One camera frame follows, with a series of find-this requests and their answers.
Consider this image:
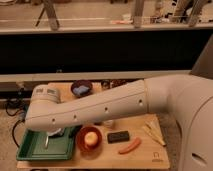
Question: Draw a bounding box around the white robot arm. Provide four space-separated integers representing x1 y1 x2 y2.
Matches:
25 75 213 171

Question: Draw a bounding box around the green plastic tray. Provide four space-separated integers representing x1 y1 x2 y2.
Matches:
16 127 77 161

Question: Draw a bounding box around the brown grape bunch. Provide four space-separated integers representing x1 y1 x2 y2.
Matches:
111 79 127 88

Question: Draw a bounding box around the purple bowl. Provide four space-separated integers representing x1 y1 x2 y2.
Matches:
71 80 93 97

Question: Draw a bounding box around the blue cloth in bowl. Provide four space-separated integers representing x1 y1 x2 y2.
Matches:
73 85 89 95

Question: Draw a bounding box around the white cup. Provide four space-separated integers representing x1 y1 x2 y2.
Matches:
103 120 115 128

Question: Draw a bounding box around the black rectangular sponge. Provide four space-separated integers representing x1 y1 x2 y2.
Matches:
107 131 130 143

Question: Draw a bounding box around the yellow apple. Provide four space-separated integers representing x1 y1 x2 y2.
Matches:
84 132 98 147

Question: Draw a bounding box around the dark red bowl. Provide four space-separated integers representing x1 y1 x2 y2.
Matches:
76 126 102 153

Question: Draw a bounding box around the yellow corn husk toy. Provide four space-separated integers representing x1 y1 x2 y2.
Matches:
142 121 166 146

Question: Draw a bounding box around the orange carrot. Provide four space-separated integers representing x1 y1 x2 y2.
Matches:
118 137 142 154

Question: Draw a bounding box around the black cable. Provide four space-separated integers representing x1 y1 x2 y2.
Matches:
4 96 26 148

